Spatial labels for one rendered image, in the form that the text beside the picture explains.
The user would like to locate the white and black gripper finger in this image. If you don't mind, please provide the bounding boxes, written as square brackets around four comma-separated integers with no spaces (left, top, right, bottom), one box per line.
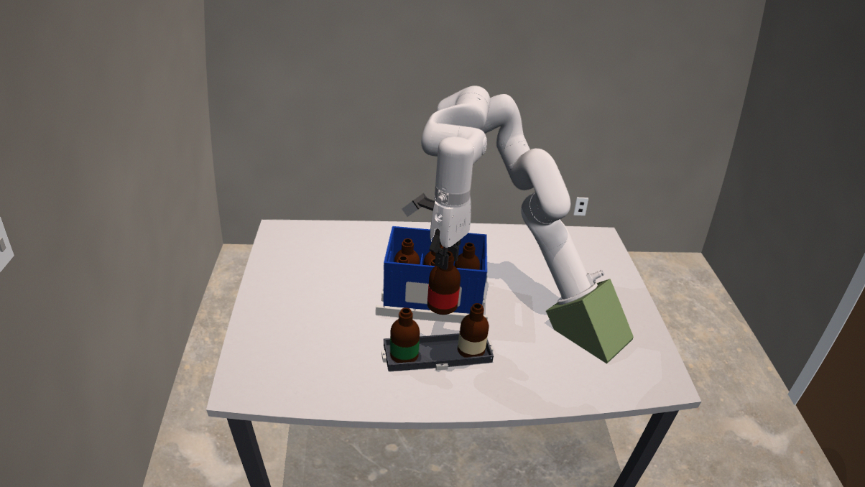
[448,240,461,261]
[429,229,449,270]

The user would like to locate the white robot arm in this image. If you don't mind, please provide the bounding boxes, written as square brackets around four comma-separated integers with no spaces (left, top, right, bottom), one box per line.
[421,86,604,305]

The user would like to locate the brown bottle with green label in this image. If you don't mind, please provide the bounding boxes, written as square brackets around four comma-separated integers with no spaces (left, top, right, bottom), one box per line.
[390,307,420,363]

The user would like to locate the blue crate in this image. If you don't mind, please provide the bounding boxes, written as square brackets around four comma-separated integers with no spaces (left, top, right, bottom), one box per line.
[383,226,487,314]

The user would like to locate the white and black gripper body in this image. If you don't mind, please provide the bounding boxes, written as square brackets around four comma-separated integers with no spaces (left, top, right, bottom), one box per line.
[430,198,471,248]

